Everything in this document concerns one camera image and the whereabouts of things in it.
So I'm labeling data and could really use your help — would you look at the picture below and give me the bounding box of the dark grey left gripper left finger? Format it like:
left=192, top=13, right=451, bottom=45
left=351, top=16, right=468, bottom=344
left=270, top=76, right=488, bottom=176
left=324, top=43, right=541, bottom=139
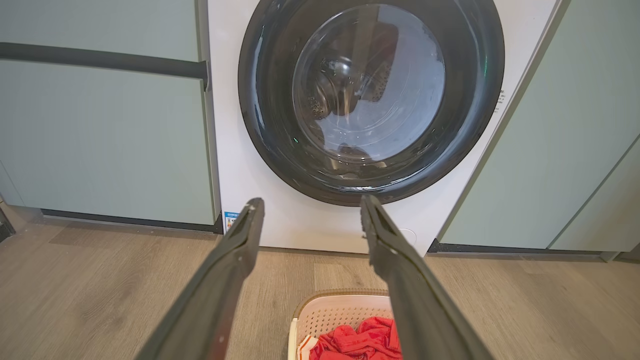
left=135, top=197, right=266, bottom=360

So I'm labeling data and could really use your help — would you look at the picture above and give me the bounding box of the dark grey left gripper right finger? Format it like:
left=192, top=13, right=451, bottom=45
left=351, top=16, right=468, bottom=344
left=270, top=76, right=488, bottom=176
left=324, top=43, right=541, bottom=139
left=360, top=194, right=494, bottom=360

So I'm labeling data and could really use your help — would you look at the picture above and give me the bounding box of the white perforated laundry basket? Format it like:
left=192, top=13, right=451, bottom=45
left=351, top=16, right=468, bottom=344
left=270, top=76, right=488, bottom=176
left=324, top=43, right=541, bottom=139
left=287, top=289, right=401, bottom=360

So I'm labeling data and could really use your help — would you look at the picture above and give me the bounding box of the white front-load washing machine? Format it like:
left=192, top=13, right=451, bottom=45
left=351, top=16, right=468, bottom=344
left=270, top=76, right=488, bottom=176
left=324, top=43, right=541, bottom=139
left=206, top=0, right=563, bottom=257

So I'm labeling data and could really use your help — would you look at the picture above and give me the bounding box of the white garment with red trim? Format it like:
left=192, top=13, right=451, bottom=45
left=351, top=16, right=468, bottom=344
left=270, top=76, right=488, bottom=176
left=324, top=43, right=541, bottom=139
left=298, top=335, right=321, bottom=360

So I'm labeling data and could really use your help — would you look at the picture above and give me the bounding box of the black round glass washer door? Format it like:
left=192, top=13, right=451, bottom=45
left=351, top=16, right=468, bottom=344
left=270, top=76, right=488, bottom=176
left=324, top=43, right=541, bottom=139
left=238, top=0, right=505, bottom=207

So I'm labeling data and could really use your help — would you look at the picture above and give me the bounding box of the narrow pale green cabinet door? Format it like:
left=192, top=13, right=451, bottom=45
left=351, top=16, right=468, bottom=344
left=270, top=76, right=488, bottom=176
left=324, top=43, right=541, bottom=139
left=549, top=139, right=640, bottom=253

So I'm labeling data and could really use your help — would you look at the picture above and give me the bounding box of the tall pale green cabinet door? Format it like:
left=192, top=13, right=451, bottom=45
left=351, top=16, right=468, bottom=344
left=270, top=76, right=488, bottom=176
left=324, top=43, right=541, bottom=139
left=439, top=0, right=640, bottom=250

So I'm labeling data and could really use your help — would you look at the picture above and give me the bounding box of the pale green cabinet drawer front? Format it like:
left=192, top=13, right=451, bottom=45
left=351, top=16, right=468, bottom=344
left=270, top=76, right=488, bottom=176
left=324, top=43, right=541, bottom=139
left=0, top=0, right=201, bottom=63

